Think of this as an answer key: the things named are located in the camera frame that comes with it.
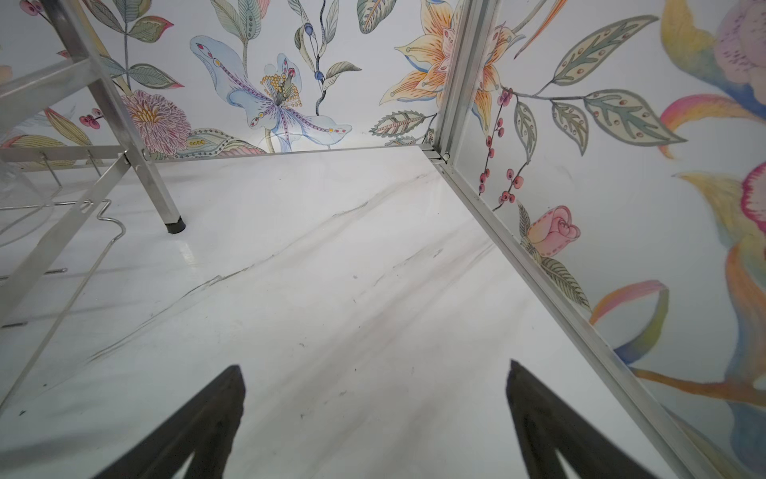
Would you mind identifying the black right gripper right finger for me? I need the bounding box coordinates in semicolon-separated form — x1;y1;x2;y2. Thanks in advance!
506;360;653;479

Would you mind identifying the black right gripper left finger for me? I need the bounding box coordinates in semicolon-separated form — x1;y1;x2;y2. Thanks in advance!
97;365;245;478

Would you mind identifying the steel two-tier dish rack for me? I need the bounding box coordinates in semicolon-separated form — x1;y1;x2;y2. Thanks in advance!
0;0;187;414

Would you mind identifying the clear drinking glass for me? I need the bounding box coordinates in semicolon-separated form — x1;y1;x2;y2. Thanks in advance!
1;161;54;247

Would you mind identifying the aluminium right corner frame post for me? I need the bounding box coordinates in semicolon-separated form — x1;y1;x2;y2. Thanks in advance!
434;1;721;478

